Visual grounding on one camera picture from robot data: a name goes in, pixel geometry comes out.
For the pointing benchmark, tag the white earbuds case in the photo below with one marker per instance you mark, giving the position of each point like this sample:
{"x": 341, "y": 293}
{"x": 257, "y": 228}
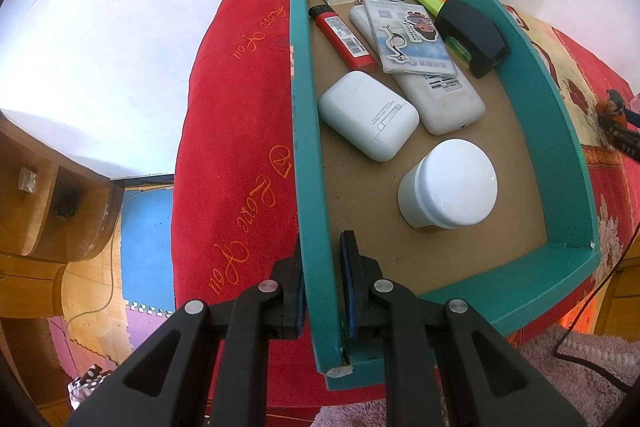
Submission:
{"x": 367, "y": 114}

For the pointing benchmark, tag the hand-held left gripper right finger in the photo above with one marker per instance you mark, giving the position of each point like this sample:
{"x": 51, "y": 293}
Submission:
{"x": 348, "y": 287}

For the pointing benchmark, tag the wooden bedside cabinet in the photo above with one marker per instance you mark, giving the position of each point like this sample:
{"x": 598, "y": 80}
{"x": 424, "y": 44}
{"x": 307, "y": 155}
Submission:
{"x": 620, "y": 297}

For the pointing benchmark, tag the small clear plastic item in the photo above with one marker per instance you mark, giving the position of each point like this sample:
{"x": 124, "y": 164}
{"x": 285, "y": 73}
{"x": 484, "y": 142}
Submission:
{"x": 27, "y": 179}

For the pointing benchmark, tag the polka dot cloth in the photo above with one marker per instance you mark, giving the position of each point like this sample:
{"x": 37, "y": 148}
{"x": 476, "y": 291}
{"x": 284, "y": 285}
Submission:
{"x": 87, "y": 382}

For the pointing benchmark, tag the purple foam mat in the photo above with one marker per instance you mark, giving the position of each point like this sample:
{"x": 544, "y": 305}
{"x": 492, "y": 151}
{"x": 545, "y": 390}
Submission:
{"x": 147, "y": 327}

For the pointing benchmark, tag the blue foam mat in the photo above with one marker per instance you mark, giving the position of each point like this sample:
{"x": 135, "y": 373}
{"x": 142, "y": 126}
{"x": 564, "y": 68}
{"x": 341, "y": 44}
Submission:
{"x": 145, "y": 237}

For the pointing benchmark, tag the clear sleeve id card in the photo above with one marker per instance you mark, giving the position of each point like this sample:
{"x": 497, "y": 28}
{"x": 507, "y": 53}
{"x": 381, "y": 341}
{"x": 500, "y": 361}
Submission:
{"x": 410, "y": 39}

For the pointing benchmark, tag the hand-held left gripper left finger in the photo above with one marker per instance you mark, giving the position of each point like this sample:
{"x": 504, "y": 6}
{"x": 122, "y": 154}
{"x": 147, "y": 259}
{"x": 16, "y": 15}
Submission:
{"x": 299, "y": 302}

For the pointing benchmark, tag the white power bank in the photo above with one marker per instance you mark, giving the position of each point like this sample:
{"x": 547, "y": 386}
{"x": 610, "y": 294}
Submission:
{"x": 440, "y": 92}

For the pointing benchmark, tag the red lighter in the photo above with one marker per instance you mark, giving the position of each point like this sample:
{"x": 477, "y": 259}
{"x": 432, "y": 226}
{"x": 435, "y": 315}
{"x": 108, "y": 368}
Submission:
{"x": 342, "y": 37}

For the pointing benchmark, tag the small black item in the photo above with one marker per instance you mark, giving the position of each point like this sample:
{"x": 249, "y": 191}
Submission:
{"x": 65, "y": 207}

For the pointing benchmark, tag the white jar orange label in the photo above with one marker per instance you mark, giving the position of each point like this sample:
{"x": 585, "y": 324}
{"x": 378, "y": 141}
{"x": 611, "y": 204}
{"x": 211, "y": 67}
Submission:
{"x": 450, "y": 192}

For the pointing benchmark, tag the pink fluffy cloth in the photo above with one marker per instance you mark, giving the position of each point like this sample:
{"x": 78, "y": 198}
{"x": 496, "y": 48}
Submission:
{"x": 575, "y": 382}

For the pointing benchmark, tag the red bird printed blanket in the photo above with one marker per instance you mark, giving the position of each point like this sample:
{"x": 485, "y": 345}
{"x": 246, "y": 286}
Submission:
{"x": 235, "y": 157}

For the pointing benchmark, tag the black stapler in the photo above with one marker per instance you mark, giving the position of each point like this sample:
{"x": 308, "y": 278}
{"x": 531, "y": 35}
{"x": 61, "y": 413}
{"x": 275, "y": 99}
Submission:
{"x": 470, "y": 34}

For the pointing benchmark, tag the teal cardboard box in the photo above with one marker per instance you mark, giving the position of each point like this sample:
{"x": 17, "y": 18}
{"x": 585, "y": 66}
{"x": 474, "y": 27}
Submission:
{"x": 370, "y": 207}

